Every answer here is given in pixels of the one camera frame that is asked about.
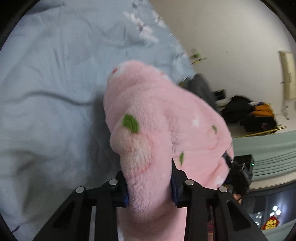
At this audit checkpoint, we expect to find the pink fleece floral garment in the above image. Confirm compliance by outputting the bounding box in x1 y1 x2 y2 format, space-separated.
103 61 234 240

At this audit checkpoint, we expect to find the black clothes pile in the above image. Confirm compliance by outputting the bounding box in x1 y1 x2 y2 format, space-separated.
221 95 278 133

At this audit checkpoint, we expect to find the person right hand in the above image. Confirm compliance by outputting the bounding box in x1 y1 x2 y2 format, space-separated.
233 193 242 204

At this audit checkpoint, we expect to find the orange yellow garment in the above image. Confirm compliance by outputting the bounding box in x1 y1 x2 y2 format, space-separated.
248 102 274 117

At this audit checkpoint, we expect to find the grey-blue floral duvet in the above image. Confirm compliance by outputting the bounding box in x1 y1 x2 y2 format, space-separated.
1 1 194 240

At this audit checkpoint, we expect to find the dark grey folded garment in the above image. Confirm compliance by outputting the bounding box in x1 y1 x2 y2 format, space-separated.
179 74 219 112

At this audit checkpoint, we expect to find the cream air conditioner unit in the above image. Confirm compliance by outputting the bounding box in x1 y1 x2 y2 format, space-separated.
279 51 295 100

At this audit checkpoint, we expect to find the wall power socket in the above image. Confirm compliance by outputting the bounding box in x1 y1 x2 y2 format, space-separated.
189 48 207 65

